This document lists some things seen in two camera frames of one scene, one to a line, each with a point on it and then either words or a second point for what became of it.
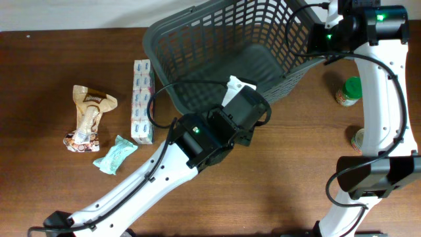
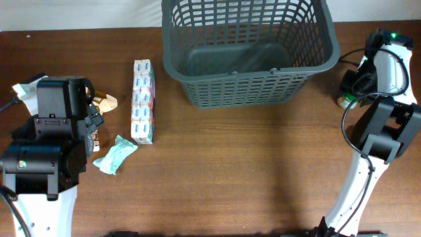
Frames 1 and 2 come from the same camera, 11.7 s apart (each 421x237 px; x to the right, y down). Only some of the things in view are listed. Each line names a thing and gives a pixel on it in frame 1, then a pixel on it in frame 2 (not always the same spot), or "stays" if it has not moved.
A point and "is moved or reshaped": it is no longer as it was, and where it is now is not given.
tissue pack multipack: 143,89 stays
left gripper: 247,136 -> 95,120
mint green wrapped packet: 109,162 stays
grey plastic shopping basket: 199,46 is moved or reshaped
